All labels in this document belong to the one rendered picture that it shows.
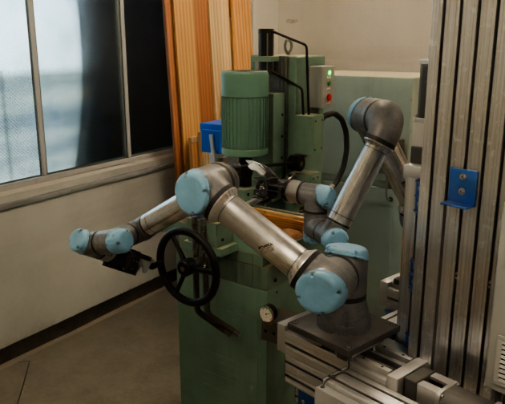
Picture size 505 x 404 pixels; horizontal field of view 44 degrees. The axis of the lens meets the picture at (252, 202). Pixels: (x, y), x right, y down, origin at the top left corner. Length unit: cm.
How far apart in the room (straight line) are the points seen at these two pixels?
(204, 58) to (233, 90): 179
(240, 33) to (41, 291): 212
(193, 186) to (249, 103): 69
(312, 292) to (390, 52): 322
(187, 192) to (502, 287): 81
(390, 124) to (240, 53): 254
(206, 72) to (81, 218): 125
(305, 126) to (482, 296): 105
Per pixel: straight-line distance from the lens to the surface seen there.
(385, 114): 189
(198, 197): 162
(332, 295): 152
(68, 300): 358
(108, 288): 378
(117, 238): 189
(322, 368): 179
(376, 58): 462
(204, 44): 403
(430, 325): 176
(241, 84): 224
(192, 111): 387
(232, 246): 223
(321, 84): 246
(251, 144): 227
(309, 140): 239
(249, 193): 235
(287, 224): 230
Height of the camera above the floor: 159
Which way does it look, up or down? 15 degrees down
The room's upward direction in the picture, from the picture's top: straight up
